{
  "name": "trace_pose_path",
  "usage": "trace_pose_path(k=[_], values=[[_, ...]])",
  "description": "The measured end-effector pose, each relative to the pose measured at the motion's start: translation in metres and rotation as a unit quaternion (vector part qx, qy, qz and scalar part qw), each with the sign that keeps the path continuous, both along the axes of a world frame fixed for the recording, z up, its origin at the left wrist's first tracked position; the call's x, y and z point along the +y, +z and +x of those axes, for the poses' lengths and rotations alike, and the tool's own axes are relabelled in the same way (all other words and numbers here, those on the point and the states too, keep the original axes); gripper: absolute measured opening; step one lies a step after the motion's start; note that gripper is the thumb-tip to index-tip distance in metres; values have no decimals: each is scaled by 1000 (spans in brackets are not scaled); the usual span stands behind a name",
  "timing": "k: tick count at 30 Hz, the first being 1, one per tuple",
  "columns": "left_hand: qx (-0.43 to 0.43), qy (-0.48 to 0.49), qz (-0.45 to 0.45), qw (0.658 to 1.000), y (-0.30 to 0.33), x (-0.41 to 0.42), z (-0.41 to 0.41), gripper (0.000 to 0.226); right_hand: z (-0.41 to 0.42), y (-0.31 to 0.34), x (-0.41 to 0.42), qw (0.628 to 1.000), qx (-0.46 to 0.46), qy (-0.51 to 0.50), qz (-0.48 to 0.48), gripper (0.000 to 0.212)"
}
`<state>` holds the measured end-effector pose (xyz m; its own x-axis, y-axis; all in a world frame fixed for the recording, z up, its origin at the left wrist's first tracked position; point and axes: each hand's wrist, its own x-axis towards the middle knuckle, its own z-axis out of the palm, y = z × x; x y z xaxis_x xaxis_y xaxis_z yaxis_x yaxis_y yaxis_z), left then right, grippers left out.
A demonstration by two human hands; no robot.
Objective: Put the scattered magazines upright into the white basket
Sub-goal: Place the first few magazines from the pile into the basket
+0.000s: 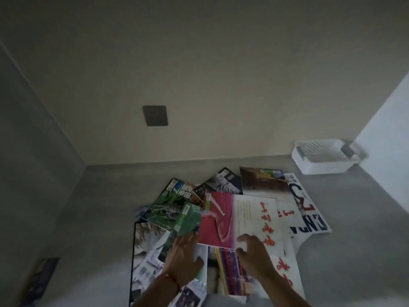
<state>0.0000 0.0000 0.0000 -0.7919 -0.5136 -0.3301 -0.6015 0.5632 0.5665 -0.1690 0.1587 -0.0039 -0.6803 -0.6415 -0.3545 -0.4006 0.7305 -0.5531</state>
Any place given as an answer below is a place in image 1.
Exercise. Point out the person's right hand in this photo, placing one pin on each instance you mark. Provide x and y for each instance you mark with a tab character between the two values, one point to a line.
255	258

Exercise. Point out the person's left hand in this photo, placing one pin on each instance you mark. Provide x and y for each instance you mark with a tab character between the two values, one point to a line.
183	262

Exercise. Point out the white magazine blue red picture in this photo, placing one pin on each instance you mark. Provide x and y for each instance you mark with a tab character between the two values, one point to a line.
230	271

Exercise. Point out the white magazine green landscape picture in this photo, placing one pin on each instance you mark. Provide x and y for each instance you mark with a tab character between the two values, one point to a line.
143	246

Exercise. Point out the pile of assorted magazines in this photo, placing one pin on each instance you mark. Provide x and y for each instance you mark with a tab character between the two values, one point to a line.
166	214

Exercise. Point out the white magazine pink picture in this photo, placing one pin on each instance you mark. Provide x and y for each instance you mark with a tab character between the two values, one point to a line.
217	220

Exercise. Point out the white basketball magazine red numeral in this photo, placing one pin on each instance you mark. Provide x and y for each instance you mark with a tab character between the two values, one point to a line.
313	220

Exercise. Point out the dark blue basketball magazine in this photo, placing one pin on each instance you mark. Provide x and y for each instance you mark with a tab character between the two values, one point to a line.
223	183

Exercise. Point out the white perforated plastic basket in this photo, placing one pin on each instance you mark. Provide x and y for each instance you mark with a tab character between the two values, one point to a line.
319	167

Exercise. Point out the dark wall plate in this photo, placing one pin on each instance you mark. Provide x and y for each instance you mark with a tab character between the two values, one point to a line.
41	278

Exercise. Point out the grey wall socket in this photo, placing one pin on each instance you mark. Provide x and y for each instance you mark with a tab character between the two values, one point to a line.
155	115

